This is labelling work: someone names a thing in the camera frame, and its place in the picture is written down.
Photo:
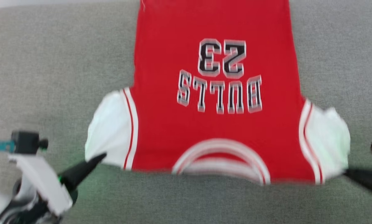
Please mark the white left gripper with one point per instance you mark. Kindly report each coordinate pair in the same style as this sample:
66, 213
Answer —
41, 183

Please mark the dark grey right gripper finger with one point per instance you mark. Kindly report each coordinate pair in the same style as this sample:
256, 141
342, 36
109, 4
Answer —
369, 180

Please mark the red Bulls 23 jersey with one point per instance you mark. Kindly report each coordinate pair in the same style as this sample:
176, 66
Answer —
211, 130

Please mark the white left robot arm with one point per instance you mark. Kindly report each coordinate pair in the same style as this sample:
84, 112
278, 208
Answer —
15, 205

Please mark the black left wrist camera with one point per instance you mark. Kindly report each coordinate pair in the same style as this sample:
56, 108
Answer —
25, 141

